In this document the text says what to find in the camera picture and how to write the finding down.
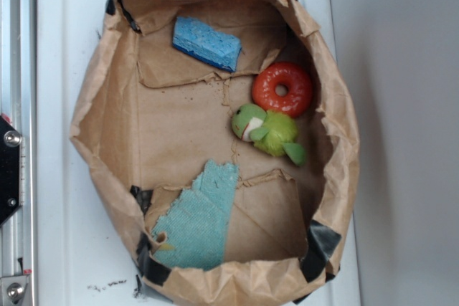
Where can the light blue cloth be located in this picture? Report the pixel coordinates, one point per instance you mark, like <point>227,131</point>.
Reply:
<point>197,223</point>

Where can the brown paper bag bin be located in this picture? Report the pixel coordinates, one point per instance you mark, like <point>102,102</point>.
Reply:
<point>150,116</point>

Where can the green plush turtle toy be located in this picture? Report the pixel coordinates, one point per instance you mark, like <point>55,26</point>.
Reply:
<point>271,132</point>

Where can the blue sponge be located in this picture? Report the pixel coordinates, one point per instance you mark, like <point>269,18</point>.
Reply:
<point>201,41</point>

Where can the orange ring toy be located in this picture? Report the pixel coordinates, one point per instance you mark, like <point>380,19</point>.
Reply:
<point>284,87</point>

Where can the black metal bracket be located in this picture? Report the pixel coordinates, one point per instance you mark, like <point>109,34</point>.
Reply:
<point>11,169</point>

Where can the aluminium frame rail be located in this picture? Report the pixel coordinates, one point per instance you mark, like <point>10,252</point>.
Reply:
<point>18,103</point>

